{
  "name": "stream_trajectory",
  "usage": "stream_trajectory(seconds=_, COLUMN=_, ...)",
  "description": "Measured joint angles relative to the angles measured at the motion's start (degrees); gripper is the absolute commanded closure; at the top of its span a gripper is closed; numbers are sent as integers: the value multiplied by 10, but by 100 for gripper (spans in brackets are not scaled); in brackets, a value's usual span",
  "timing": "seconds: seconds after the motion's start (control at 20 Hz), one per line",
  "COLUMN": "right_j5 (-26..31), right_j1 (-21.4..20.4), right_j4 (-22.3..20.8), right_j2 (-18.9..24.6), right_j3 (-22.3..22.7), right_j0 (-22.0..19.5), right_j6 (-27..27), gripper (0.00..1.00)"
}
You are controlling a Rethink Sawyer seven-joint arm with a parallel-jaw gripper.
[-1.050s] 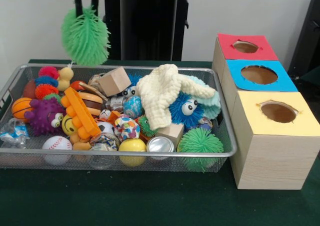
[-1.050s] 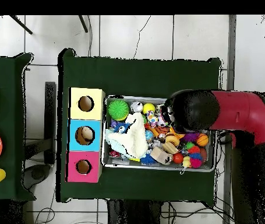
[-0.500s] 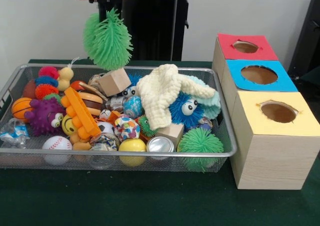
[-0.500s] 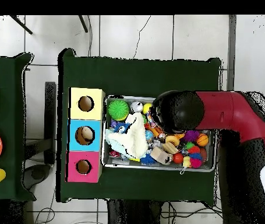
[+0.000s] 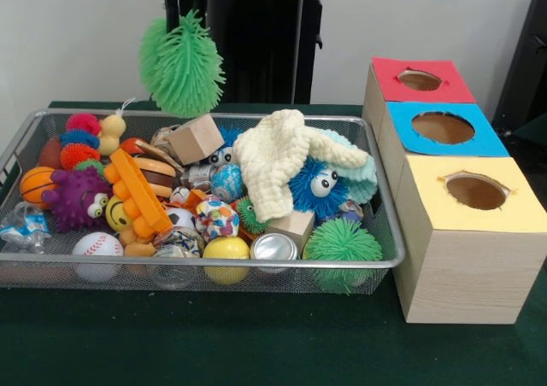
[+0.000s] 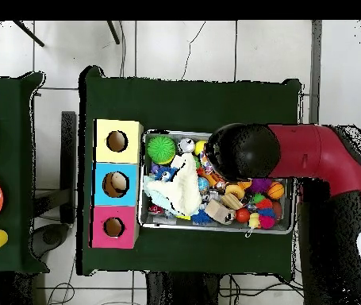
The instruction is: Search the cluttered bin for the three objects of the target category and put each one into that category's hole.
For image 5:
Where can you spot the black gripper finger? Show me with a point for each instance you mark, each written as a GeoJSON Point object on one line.
{"type": "Point", "coordinates": [173, 8]}
{"type": "Point", "coordinates": [197, 0]}

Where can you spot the plain wooden cube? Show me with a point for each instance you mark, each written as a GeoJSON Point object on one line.
{"type": "Point", "coordinates": [197, 138]}

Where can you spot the blue fuzzy toy with eyes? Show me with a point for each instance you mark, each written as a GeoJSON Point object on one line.
{"type": "Point", "coordinates": [303, 190]}

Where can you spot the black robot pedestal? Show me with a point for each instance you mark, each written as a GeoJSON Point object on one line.
{"type": "Point", "coordinates": [265, 44]}

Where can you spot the orange plastic comb toy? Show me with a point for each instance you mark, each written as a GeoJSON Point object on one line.
{"type": "Point", "coordinates": [141, 194]}

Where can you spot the dark green tablecloth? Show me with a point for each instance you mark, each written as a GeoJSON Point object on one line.
{"type": "Point", "coordinates": [256, 343]}

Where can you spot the clear plastic packet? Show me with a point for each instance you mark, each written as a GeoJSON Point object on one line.
{"type": "Point", "coordinates": [26, 225]}

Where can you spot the wooden box with three holes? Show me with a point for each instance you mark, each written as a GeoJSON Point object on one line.
{"type": "Point", "coordinates": [461, 266]}

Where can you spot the clear mesh bin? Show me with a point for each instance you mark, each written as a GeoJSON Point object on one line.
{"type": "Point", "coordinates": [256, 121]}

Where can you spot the purple spiky toy with eyes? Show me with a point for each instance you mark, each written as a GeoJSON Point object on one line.
{"type": "Point", "coordinates": [73, 198]}

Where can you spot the silver can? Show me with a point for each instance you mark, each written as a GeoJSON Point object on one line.
{"type": "Point", "coordinates": [273, 248]}

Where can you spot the small orange basketball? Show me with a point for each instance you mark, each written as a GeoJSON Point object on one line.
{"type": "Point", "coordinates": [36, 185]}

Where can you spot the toy hamburger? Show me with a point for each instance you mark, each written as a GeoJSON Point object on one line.
{"type": "Point", "coordinates": [160, 174]}

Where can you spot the green spiky ball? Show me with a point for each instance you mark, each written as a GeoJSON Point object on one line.
{"type": "Point", "coordinates": [184, 70]}
{"type": "Point", "coordinates": [342, 245]}

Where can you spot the yellow ball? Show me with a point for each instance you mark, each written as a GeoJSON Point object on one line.
{"type": "Point", "coordinates": [226, 249]}

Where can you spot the white baseball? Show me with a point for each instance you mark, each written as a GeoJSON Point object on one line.
{"type": "Point", "coordinates": [98, 249]}

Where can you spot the cream muslin cloth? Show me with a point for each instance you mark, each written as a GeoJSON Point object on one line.
{"type": "Point", "coordinates": [273, 164]}

